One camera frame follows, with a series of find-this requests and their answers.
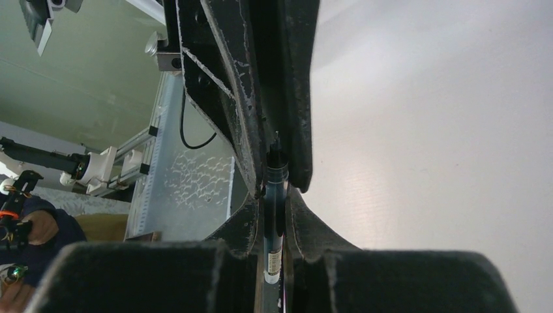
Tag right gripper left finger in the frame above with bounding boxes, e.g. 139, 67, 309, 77
27, 200, 258, 312

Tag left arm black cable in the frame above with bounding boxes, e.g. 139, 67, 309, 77
179, 88, 218, 151

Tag aluminium frame rail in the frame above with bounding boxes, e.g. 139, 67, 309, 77
86, 73, 236, 241

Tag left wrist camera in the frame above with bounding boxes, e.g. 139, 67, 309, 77
18, 0, 83, 56

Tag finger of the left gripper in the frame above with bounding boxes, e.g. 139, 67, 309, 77
176, 1, 264, 197
203, 1, 320, 194

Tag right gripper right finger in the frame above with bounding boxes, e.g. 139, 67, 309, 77
286, 188, 517, 312

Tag black gel pen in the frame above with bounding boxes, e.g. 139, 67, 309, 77
262, 131, 290, 313

